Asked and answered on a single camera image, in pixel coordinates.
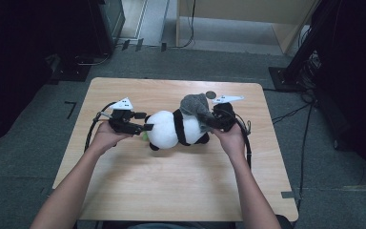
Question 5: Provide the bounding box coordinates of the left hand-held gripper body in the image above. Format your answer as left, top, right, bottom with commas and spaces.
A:
108, 96, 142, 136

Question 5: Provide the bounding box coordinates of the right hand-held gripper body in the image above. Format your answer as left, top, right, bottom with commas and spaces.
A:
212, 94, 245, 132

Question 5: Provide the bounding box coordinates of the panda plush toy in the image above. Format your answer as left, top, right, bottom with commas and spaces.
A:
142, 109, 211, 152

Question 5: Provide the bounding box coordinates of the grey fluffy towel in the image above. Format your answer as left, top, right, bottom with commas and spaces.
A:
179, 93, 218, 133

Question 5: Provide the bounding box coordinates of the person's left hand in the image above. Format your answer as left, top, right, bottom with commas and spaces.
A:
91, 121, 133, 154

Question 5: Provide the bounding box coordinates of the person's right hand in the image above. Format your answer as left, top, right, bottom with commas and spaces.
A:
213, 123, 247, 161

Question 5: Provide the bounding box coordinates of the black tape floor mark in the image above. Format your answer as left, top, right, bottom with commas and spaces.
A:
64, 100, 77, 120

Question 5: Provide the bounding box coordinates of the black floor plate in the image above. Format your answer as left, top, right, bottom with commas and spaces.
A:
49, 63, 92, 85

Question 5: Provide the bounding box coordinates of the black metal stand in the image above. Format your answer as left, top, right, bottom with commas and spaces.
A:
268, 0, 332, 94

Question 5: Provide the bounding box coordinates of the dark glass-front cabinet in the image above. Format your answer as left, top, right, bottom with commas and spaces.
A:
89, 0, 127, 56

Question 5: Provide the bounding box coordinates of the person's clothing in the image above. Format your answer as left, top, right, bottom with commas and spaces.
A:
101, 221, 236, 229

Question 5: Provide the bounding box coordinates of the beige wooden cabinet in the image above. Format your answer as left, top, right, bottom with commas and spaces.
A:
175, 0, 318, 55

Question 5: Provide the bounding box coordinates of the left hand-held gripper cable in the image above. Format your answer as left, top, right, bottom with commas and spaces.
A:
84, 101, 117, 152

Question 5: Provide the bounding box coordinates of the hand-held gripper cable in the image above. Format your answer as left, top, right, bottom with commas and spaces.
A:
84, 101, 117, 152
234, 113, 253, 170

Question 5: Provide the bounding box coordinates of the right hand-held gripper cable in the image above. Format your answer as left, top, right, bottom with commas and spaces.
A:
234, 113, 253, 170

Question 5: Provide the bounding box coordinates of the thin black floor cable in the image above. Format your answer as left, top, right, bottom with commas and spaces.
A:
271, 103, 314, 125

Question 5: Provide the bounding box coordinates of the looped black cable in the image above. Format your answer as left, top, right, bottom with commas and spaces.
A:
74, 52, 111, 67

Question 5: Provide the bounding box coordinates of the long black floor cable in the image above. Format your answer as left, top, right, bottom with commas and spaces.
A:
296, 104, 314, 213

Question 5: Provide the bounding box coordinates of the tangled cable bundle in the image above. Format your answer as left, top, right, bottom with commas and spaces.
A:
298, 51, 322, 94

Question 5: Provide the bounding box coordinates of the black hanging cable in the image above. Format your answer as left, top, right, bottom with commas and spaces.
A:
171, 0, 196, 50

